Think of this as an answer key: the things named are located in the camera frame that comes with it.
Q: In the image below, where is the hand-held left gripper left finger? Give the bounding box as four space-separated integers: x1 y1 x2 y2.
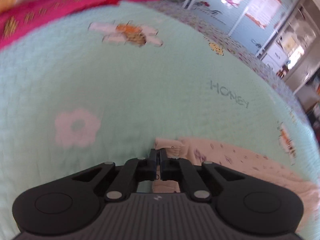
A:
71 149 158 202

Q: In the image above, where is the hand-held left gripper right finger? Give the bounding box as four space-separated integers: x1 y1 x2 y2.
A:
160 149 247 202

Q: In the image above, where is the pink patterned cloth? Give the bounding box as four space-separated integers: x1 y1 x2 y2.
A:
152 137 319 233

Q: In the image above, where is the green bee-print quilt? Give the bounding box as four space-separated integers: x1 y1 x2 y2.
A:
0 0 320 240

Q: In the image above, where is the white drawer shelf unit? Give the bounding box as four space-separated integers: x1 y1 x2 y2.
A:
260 5 320 75

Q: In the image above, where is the sliding-door wardrobe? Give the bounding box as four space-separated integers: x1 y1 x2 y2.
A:
172 0 308 63

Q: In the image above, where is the orange-framed poster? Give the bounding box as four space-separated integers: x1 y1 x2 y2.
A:
245 0 282 29

